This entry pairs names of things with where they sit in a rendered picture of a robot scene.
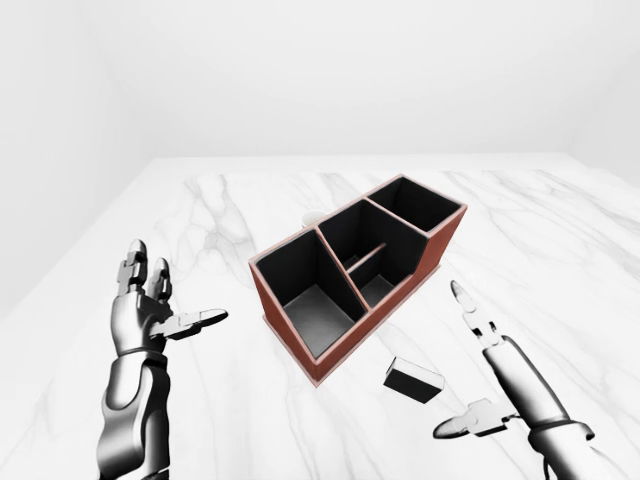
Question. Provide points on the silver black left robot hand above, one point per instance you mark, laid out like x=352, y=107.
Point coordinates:
x=131, y=320

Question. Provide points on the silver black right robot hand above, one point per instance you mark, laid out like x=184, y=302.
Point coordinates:
x=520, y=380

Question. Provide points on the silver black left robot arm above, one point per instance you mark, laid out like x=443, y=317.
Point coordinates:
x=131, y=415

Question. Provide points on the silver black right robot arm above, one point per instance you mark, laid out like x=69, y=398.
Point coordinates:
x=570, y=450

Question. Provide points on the small black white book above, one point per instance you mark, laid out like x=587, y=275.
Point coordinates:
x=414, y=381

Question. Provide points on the red-brown desk caddy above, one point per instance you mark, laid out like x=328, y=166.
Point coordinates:
x=350, y=280

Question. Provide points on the white mug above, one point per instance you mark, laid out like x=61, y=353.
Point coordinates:
x=311, y=218

